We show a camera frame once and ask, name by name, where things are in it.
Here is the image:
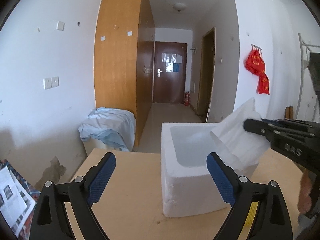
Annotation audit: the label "yellow foam fruit net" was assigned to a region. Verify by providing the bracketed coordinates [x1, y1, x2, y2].
[245, 202, 259, 226]

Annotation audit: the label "person right hand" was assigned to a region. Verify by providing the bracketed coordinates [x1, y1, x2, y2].
[297, 170, 312, 214]

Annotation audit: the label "patterned side table cloth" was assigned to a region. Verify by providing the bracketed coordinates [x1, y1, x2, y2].
[1, 160, 40, 231]

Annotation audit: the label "printed paper sheets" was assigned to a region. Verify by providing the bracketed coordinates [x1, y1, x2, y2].
[1, 166, 36, 237]

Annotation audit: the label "red hanging banner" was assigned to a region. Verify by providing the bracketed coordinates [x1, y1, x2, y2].
[245, 48, 270, 95]

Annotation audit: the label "white styrofoam box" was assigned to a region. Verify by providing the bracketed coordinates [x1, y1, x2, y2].
[160, 122, 259, 218]

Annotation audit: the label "light blue cloth pile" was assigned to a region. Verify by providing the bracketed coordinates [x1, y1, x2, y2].
[78, 107, 136, 151]

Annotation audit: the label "red fire extinguisher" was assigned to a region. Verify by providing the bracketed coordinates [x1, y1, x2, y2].
[184, 92, 190, 106]

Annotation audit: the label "dark brown entrance door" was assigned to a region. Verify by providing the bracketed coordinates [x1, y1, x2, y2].
[153, 42, 187, 103]

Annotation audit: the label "ceiling lamp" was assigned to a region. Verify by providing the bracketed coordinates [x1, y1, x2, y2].
[172, 2, 187, 13]

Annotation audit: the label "wooden wardrobe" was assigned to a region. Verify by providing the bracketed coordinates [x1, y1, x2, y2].
[94, 0, 155, 146]

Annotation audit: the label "metal bunk bed frame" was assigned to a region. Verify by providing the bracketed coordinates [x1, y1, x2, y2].
[295, 33, 319, 121]

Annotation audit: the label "double wall switch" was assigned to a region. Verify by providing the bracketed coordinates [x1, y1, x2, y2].
[43, 76, 59, 90]

